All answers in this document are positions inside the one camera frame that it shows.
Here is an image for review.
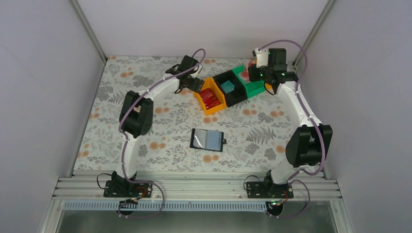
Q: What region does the black leather card holder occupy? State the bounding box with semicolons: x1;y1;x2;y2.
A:
189;128;227;152

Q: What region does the white card with red circle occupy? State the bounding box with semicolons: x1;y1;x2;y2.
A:
240;60;256;81

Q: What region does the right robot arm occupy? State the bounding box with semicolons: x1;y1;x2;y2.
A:
244;48;333;199

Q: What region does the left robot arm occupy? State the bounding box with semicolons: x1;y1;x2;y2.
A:
103;55;204;199

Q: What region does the red VIP cards stack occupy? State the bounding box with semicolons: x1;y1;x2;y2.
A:
199;88;221;109

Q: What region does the teal cards stack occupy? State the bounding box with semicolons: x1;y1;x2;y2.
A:
221;80;235;94

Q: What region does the near orange bin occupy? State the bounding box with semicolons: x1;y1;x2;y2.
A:
193;77;227;116

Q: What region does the green bin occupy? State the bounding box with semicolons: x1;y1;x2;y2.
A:
232;65;265;98

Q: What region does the black bin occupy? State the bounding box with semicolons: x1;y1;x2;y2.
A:
213;70;247;107

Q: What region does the floral table mat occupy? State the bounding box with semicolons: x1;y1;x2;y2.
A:
75;56;296;172

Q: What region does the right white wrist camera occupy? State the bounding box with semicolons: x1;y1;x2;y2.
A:
254;48;269;68

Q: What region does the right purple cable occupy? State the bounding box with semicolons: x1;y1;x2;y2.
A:
257;39;326;220

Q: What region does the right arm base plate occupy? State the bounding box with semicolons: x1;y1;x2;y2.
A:
245;182;294;199

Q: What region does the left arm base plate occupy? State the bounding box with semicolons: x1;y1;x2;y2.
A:
103;181;153;198

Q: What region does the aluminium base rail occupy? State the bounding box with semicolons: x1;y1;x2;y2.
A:
53;170;342;201

